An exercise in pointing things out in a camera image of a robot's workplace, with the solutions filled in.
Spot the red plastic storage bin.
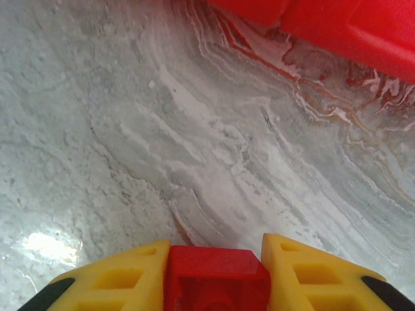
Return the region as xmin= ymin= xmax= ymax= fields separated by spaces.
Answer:
xmin=204 ymin=0 xmax=415 ymax=85

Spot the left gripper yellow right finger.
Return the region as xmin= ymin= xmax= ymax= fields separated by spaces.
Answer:
xmin=261 ymin=232 xmax=399 ymax=311

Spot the tall red lego brick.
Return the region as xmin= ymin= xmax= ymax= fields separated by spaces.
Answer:
xmin=165 ymin=245 xmax=272 ymax=311

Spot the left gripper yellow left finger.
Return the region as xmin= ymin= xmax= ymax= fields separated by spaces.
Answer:
xmin=19 ymin=239 xmax=172 ymax=311

